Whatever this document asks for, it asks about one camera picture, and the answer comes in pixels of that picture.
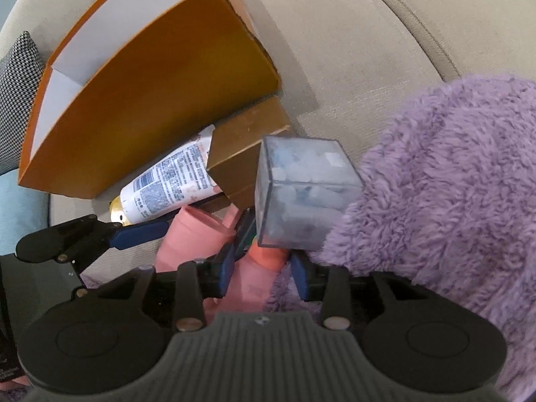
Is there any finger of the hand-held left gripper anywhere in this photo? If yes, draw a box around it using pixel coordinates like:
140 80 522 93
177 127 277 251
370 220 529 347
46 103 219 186
16 214 170 278

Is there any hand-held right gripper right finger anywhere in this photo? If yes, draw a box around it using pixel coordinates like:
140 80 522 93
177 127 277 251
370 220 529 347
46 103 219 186
289 251 423 330

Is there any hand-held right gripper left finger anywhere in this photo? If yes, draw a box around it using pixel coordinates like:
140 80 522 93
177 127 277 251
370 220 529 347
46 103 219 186
74 243 236 331

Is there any white hand cream tube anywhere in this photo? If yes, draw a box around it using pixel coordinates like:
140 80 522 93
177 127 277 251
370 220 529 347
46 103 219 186
110 125 223 225

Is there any clear plastic box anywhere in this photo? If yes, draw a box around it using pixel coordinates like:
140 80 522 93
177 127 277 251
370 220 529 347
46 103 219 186
254 135 364 249

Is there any gold cardboard box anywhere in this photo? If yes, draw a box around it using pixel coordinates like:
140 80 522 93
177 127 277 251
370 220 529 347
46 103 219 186
207 95 291 211

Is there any orange cardboard box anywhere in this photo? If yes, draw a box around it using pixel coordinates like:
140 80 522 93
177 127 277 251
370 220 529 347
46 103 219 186
17 0 280 200

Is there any light blue cushion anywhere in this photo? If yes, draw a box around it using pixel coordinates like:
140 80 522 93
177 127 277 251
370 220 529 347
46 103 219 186
0 174 52 257

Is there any purple fluffy blanket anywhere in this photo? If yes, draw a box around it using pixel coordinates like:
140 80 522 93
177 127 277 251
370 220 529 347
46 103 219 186
264 74 536 402

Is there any checkered grey cushion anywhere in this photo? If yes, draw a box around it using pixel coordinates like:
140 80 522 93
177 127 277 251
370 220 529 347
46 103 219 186
0 31 46 175

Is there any beige sofa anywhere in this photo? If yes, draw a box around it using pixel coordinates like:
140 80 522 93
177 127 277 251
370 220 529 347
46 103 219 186
0 0 536 402

